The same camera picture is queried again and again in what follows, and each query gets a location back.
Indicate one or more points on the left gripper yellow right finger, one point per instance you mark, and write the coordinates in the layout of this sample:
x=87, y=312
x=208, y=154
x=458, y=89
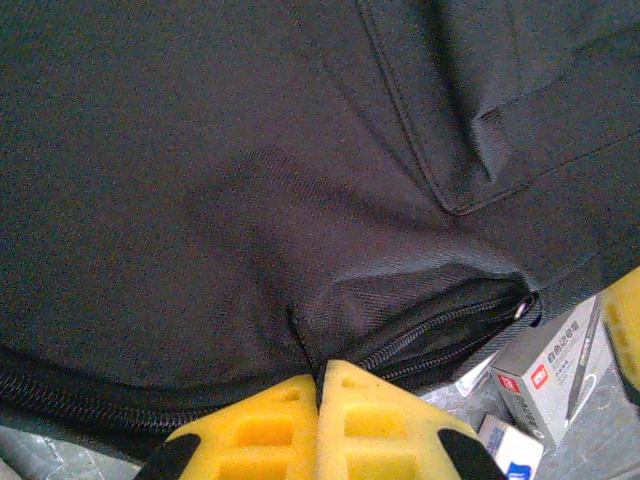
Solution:
x=375, y=435

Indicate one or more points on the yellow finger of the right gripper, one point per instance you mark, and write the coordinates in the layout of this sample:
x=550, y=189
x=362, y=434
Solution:
x=625, y=330

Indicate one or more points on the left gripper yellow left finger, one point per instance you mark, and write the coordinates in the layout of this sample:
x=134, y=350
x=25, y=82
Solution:
x=260, y=440

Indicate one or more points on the grey pen box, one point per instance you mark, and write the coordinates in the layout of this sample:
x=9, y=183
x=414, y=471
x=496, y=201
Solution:
x=550, y=380

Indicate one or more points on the black fabric backpack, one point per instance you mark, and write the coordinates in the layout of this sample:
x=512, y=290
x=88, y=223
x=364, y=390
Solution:
x=225, y=175

